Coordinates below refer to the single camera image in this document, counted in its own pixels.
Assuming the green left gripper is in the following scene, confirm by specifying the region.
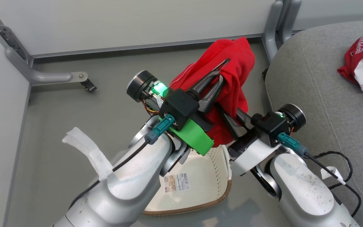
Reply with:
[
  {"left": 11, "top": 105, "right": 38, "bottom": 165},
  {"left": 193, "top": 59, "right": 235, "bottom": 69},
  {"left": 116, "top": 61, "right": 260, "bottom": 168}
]
[{"left": 172, "top": 58, "right": 231, "bottom": 156}]

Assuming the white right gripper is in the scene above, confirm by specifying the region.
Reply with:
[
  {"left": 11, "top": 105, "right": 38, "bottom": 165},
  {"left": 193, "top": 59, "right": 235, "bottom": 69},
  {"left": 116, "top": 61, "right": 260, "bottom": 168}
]
[{"left": 216, "top": 104, "right": 283, "bottom": 176}]

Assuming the plain red garment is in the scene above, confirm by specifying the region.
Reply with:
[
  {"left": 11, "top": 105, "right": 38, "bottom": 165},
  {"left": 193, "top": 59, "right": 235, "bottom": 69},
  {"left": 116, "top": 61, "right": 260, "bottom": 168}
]
[{"left": 168, "top": 36, "right": 256, "bottom": 148}]

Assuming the red and white jersey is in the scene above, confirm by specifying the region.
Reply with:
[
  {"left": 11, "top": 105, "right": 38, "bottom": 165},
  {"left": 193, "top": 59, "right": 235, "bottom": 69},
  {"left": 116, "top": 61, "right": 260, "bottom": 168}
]
[{"left": 337, "top": 35, "right": 363, "bottom": 97}]

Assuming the cream plastic laundry basket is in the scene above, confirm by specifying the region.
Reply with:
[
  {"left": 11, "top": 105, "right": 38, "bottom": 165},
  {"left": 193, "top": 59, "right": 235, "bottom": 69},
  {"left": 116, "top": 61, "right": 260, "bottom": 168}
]
[{"left": 142, "top": 145, "right": 232, "bottom": 216}]

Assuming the barcode sticker on basket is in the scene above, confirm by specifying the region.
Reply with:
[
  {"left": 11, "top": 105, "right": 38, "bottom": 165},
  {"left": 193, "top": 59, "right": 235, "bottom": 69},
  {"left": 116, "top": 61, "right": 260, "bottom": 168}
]
[{"left": 164, "top": 172, "right": 191, "bottom": 193}]

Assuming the black round right gripper motor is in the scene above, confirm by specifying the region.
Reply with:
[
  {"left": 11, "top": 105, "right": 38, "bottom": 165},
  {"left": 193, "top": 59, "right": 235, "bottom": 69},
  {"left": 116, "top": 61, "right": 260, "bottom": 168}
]
[{"left": 278, "top": 103, "right": 307, "bottom": 132}]

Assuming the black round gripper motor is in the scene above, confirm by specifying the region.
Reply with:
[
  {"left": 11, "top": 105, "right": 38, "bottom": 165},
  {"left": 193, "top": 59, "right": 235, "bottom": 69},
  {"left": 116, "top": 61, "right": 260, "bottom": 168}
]
[
  {"left": 278, "top": 103, "right": 307, "bottom": 132},
  {"left": 126, "top": 70, "right": 169, "bottom": 103}
]

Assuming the black round left gripper motor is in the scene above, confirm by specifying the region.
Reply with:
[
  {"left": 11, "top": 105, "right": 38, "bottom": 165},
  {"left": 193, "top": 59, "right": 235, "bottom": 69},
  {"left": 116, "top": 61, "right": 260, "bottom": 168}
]
[{"left": 126, "top": 70, "right": 169, "bottom": 103}]

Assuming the grey fabric sofa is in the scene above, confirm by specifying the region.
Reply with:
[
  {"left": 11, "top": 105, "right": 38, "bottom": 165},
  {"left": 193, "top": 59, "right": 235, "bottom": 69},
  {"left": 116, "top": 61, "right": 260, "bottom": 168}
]
[{"left": 264, "top": 20, "right": 363, "bottom": 227}]

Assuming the white tape strip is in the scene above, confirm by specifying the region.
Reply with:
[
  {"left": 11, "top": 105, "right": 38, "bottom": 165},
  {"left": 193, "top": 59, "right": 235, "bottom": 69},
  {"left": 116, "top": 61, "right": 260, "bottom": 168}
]
[{"left": 62, "top": 127, "right": 114, "bottom": 182}]

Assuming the grey metal leg with bolt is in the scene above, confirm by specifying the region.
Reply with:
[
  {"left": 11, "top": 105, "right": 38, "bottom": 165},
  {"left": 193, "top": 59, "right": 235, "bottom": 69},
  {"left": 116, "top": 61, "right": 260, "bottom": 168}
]
[{"left": 5, "top": 47, "right": 89, "bottom": 86}]

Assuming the right cable with teal connector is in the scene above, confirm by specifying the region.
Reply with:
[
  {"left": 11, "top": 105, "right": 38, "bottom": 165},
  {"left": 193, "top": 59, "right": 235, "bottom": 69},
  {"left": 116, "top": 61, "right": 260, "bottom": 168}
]
[{"left": 278, "top": 132, "right": 362, "bottom": 218}]

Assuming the coloured left gripper wire bundle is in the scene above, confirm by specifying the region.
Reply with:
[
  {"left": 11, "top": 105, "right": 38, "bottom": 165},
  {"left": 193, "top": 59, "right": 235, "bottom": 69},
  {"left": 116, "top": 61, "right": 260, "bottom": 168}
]
[{"left": 142, "top": 98, "right": 163, "bottom": 115}]

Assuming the thin black loose cable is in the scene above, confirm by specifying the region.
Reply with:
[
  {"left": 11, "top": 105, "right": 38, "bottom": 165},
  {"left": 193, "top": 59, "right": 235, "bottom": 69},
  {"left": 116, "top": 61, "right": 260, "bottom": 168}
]
[{"left": 313, "top": 151, "right": 354, "bottom": 190}]

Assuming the white paper cable label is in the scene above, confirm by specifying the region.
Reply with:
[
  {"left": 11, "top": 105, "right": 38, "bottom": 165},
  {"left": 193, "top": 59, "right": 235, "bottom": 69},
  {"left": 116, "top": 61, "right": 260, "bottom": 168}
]
[{"left": 321, "top": 166, "right": 346, "bottom": 185}]

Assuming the grey slotted metal bracket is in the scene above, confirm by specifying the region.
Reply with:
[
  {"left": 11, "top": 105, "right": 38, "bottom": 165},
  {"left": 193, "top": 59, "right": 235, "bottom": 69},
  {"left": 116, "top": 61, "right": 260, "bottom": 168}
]
[{"left": 0, "top": 25, "right": 27, "bottom": 63}]

